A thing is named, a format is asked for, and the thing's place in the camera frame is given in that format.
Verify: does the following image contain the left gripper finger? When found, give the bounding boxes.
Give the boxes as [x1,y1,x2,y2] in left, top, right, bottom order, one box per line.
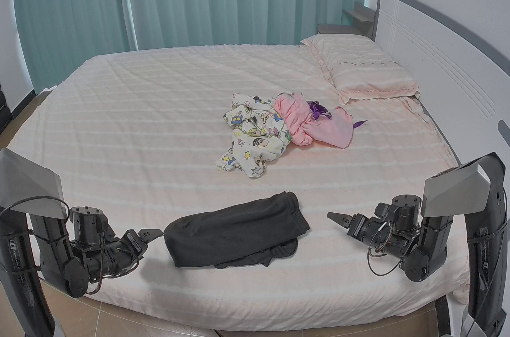
[137,228,164,245]

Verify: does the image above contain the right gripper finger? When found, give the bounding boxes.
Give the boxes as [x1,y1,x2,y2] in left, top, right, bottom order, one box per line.
[327,211,352,229]

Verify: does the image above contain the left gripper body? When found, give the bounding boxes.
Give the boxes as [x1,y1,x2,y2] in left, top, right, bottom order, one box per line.
[101,229,146,273]

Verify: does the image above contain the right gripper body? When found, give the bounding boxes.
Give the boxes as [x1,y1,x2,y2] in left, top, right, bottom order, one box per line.
[347,213,394,249]

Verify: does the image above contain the black T-shirt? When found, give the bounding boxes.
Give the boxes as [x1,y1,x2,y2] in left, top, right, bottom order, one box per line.
[164,191,311,269]

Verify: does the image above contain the pink garment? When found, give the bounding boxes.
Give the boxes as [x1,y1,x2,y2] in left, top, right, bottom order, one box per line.
[273,92,355,149]

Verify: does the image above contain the purple garment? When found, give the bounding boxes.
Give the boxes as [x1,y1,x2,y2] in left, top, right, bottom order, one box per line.
[306,100,368,129]

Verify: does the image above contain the white printed pyjama top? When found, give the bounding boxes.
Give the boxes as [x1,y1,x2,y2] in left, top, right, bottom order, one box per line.
[216,92,293,179]

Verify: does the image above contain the bed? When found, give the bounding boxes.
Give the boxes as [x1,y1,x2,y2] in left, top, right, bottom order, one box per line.
[0,0,510,332]

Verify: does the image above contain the pale pink pillow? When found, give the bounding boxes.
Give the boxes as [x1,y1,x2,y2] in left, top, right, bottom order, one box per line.
[301,33,421,106]

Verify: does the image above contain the black chest of drawers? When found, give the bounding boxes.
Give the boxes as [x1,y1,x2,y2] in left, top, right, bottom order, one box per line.
[0,82,12,133]

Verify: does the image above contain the grey bedside table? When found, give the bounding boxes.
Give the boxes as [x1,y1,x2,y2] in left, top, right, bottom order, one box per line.
[317,2,377,39]

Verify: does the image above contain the black cable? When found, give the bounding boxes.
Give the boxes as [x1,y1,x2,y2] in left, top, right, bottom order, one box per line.
[0,197,71,226]
[367,244,404,277]

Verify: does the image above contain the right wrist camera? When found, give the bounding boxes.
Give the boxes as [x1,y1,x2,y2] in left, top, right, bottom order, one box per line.
[374,202,393,221]

